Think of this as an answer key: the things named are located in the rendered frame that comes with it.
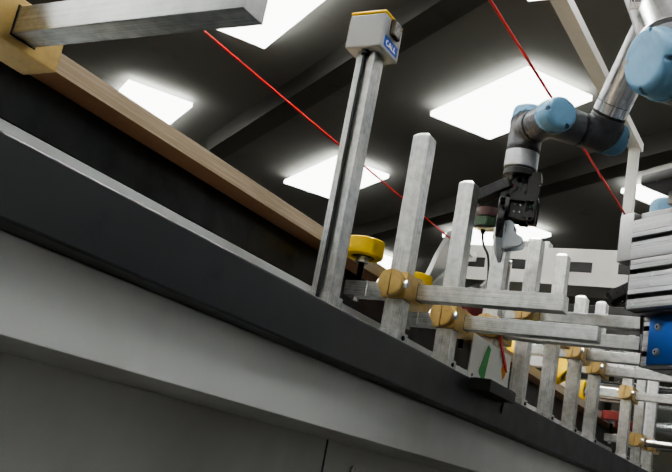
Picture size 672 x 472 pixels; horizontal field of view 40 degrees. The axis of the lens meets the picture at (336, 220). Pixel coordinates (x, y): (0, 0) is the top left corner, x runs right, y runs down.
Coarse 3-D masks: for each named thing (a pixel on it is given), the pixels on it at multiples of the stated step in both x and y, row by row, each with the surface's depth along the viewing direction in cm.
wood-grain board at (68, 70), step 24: (72, 72) 120; (72, 96) 124; (96, 96) 123; (120, 96) 127; (120, 120) 130; (144, 120) 132; (144, 144) 139; (168, 144) 137; (192, 144) 141; (192, 168) 146; (216, 168) 146; (240, 192) 154; (264, 192) 158; (264, 216) 166; (288, 216) 165; (312, 240) 176
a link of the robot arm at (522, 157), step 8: (512, 152) 203; (520, 152) 202; (528, 152) 202; (536, 152) 203; (504, 160) 205; (512, 160) 202; (520, 160) 201; (528, 160) 202; (536, 160) 203; (528, 168) 202; (536, 168) 203
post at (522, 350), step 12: (528, 240) 241; (540, 240) 239; (528, 252) 240; (540, 252) 239; (528, 264) 238; (540, 264) 239; (528, 276) 237; (540, 276) 239; (528, 288) 236; (516, 348) 233; (528, 348) 232; (516, 360) 232; (528, 360) 232; (516, 372) 231; (528, 372) 232; (516, 384) 230; (516, 396) 228
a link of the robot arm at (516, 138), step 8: (520, 104) 206; (528, 104) 205; (520, 112) 205; (512, 120) 207; (520, 120) 202; (512, 128) 205; (520, 128) 202; (512, 136) 205; (520, 136) 203; (512, 144) 204; (520, 144) 203; (528, 144) 202; (536, 144) 203
